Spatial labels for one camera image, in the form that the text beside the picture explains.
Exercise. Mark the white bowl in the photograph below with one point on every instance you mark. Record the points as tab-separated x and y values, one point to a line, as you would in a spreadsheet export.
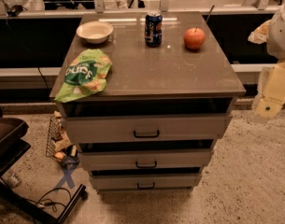
95	32

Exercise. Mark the green chip bag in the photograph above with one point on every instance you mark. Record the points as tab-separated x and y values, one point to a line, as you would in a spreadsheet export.
85	76

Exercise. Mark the wire basket with snacks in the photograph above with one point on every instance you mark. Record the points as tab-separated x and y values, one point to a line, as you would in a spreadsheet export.
59	147

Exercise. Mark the top drawer with handle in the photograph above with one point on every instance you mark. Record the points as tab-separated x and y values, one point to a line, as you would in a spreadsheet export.
146	128

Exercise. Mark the red apple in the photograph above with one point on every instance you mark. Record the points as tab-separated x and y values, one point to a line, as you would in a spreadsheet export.
194	38

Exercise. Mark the bottom drawer with handle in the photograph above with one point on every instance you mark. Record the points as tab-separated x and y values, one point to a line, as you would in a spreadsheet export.
121	182

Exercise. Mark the middle drawer with handle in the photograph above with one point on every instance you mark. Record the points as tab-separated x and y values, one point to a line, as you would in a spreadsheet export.
155	159

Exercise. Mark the drawer with handle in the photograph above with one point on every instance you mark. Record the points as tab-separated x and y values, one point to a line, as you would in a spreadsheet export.
155	159
146	128
121	182

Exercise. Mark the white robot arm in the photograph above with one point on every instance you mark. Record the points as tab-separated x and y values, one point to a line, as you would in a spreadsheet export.
272	32

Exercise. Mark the black cart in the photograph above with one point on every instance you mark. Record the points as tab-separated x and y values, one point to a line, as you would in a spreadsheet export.
12	147

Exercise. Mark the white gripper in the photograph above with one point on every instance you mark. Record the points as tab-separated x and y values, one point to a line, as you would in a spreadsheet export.
281	34

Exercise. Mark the grey drawer cabinet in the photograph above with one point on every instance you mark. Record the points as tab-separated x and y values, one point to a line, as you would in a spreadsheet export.
167	80

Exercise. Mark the blue pepsi can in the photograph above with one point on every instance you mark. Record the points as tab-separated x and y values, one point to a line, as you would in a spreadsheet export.
153	28

